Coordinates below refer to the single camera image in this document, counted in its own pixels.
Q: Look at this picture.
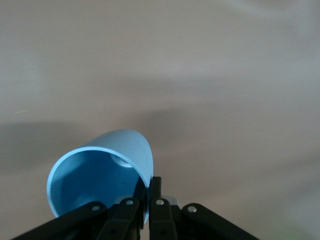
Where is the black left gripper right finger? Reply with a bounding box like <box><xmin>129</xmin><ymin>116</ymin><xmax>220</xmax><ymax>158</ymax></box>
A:
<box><xmin>148</xmin><ymin>176</ymin><xmax>261</xmax><ymax>240</ymax></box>

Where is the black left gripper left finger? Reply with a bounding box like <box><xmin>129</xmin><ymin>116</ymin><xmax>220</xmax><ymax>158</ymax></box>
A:
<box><xmin>9</xmin><ymin>177</ymin><xmax>148</xmax><ymax>240</ymax></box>

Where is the light blue plastic cup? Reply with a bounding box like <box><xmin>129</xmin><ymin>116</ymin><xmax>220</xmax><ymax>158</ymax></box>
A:
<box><xmin>46</xmin><ymin>128</ymin><xmax>155</xmax><ymax>224</ymax></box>

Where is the brown table mat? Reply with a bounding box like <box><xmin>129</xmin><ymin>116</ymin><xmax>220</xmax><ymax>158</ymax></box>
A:
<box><xmin>0</xmin><ymin>0</ymin><xmax>320</xmax><ymax>240</ymax></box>

